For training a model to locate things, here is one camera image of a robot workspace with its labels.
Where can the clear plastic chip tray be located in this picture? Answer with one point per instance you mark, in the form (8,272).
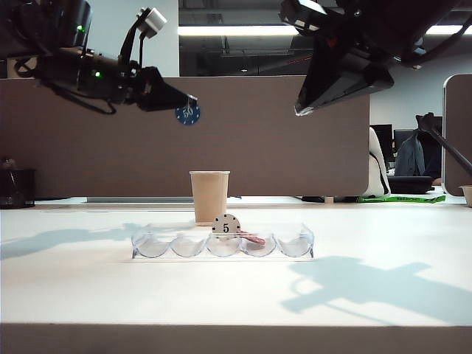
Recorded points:
(184,250)

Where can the black office chair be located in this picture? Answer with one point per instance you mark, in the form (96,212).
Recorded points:
(433,155)

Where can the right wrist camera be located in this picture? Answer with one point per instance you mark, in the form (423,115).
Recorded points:
(302,14)

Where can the small beige paper bowl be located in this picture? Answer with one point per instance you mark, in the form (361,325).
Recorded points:
(466,195)

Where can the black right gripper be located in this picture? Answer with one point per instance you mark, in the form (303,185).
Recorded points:
(380,48)

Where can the black computer monitor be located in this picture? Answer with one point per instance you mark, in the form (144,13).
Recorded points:
(381,136)

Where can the brown paper cup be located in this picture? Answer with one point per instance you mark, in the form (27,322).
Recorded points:
(206,195)

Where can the blue 50 poker chip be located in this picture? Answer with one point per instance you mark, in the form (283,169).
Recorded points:
(189,115)

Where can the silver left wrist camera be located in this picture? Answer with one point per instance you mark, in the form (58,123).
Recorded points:
(153,20)

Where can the wide brown desk partition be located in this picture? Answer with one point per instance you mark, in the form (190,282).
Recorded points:
(239,147)

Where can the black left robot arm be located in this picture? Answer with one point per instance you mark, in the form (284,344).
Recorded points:
(66,70)

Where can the white partition foot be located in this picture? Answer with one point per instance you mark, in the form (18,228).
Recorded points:
(329,200)

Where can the white 5 poker chip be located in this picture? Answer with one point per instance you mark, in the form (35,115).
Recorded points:
(226,226)

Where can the red 10 poker chip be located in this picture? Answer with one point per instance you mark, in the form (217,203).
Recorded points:
(254,239)

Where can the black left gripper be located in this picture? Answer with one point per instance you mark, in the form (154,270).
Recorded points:
(131,86)

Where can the narrow brown desk partition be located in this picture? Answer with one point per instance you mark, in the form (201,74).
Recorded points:
(459,121)

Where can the black padded case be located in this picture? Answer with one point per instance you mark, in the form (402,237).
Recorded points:
(409,183)

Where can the black left camera bracket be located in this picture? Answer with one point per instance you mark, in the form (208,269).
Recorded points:
(129,48)

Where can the grey-blue jacket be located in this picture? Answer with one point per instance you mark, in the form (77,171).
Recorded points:
(409,155)

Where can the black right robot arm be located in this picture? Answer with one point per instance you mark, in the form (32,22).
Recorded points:
(405,22)

